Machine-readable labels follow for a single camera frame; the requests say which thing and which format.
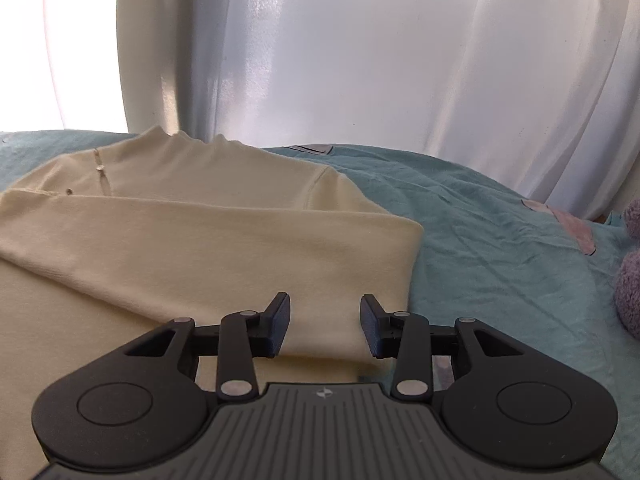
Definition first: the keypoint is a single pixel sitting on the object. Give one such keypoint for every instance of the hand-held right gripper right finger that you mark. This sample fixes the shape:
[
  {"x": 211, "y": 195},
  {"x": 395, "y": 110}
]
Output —
[{"x": 370, "y": 325}]

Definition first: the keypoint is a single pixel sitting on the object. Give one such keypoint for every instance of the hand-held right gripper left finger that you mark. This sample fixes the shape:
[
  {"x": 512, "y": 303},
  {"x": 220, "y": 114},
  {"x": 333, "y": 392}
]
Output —
[{"x": 278, "y": 324}]

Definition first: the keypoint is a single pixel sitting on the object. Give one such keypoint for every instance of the cream knit sweater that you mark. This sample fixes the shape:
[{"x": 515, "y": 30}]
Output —
[{"x": 200, "y": 240}]

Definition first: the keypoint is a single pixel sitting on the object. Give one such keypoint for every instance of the teal printed bed sheet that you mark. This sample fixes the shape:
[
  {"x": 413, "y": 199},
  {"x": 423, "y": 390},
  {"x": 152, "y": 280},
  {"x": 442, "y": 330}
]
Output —
[{"x": 490, "y": 240}]

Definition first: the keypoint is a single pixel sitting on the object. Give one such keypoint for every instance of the purple plush toy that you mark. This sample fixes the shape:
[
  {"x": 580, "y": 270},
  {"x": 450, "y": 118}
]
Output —
[{"x": 630, "y": 280}]

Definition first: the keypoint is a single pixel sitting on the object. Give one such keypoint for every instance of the white curtain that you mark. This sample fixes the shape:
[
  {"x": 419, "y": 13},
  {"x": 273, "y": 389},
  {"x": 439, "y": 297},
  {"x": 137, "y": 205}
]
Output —
[{"x": 360, "y": 60}]

